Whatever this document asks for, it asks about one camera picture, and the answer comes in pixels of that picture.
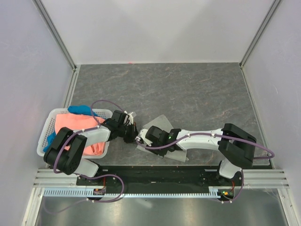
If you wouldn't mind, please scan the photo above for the grey cloth napkin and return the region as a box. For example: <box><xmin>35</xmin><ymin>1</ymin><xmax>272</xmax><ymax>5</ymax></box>
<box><xmin>141</xmin><ymin>114</ymin><xmax>189</xmax><ymax>162</ymax></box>

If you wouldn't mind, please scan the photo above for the aluminium frame post right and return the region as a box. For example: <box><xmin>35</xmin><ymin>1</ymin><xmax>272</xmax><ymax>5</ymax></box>
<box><xmin>239</xmin><ymin>0</ymin><xmax>282</xmax><ymax>69</ymax></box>

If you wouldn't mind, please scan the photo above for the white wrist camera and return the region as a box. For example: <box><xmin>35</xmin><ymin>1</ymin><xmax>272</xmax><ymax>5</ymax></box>
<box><xmin>136</xmin><ymin>129</ymin><xmax>152</xmax><ymax>146</ymax></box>
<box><xmin>124</xmin><ymin>111</ymin><xmax>136</xmax><ymax>125</ymax></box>

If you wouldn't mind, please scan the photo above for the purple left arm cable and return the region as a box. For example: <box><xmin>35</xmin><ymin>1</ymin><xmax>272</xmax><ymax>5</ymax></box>
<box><xmin>53</xmin><ymin>100</ymin><xmax>129</xmax><ymax>176</ymax></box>

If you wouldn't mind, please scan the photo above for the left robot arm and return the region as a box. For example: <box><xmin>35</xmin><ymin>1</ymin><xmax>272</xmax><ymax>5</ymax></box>
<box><xmin>43</xmin><ymin>110</ymin><xmax>138</xmax><ymax>185</ymax></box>

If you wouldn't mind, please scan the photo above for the white plastic basket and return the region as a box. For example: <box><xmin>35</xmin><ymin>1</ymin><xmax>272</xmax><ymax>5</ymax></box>
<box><xmin>37</xmin><ymin>108</ymin><xmax>110</xmax><ymax>159</ymax></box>

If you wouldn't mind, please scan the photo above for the white slotted cable duct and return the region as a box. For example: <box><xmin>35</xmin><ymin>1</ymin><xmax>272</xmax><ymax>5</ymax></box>
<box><xmin>43</xmin><ymin>187</ymin><xmax>235</xmax><ymax>198</ymax></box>

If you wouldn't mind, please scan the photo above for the aluminium frame post left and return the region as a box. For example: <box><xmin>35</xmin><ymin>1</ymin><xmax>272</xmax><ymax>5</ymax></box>
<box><xmin>33</xmin><ymin>0</ymin><xmax>77</xmax><ymax>71</ymax></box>

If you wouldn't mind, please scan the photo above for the blue cloth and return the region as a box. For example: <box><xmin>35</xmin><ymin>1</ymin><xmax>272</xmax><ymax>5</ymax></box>
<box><xmin>43</xmin><ymin>105</ymin><xmax>105</xmax><ymax>152</ymax></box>

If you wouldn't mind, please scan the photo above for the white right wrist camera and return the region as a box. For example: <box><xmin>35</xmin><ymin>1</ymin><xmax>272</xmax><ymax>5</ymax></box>
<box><xmin>136</xmin><ymin>129</ymin><xmax>152</xmax><ymax>146</ymax></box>

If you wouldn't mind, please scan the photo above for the orange cloth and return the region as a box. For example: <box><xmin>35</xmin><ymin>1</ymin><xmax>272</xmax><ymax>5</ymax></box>
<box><xmin>55</xmin><ymin>113</ymin><xmax>106</xmax><ymax>156</ymax></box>

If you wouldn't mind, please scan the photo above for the aluminium frame post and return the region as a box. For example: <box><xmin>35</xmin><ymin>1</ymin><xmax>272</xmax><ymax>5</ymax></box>
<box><xmin>33</xmin><ymin>0</ymin><xmax>77</xmax><ymax>71</ymax></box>
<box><xmin>239</xmin><ymin>0</ymin><xmax>282</xmax><ymax>69</ymax></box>

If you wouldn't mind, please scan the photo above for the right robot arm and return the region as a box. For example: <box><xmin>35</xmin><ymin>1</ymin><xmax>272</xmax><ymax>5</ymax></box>
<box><xmin>139</xmin><ymin>123</ymin><xmax>256</xmax><ymax>186</ymax></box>

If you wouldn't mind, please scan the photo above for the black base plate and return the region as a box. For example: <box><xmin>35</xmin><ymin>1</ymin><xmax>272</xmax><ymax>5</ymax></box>
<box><xmin>76</xmin><ymin>165</ymin><xmax>242</xmax><ymax>193</ymax></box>

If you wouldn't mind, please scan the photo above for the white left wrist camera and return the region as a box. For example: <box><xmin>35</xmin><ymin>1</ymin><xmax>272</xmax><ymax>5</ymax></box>
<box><xmin>124</xmin><ymin>111</ymin><xmax>136</xmax><ymax>125</ymax></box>

